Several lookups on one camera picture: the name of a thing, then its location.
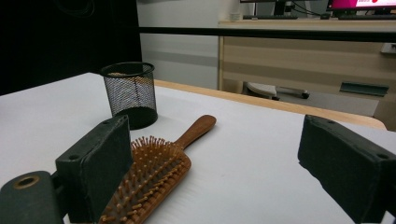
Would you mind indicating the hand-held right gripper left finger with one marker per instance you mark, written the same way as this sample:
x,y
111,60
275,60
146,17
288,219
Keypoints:
x,y
93,161

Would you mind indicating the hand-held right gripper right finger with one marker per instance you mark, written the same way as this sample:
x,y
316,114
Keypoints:
x,y
348,161

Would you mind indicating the wooden paddle hairbrush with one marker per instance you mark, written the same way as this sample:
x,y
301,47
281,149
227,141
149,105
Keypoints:
x,y
155,174

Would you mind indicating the black mesh pen holder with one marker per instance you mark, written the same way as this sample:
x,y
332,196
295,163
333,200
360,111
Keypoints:
x,y
130,93

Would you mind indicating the office chair base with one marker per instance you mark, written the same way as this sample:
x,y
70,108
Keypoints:
x,y
264,89

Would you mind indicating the light wooden desk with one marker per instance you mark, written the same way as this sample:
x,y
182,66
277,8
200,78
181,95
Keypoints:
x,y
295,62

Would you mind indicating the white power socket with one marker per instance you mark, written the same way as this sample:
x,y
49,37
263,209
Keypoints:
x,y
389,48

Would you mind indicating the black curtain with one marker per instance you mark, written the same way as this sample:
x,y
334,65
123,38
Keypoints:
x,y
62,40

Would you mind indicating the white cabinet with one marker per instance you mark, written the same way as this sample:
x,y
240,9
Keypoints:
x,y
177,65

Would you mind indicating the black keyboard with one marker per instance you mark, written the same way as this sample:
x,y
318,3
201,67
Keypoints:
x,y
269,17
367,17

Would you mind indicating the black metal crossbar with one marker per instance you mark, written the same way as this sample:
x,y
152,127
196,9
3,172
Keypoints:
x,y
264,32

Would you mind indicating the monitor with pink screen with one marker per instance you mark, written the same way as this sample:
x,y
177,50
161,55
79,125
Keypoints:
x,y
361,3

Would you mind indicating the black monitor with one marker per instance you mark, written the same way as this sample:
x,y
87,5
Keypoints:
x,y
280,6

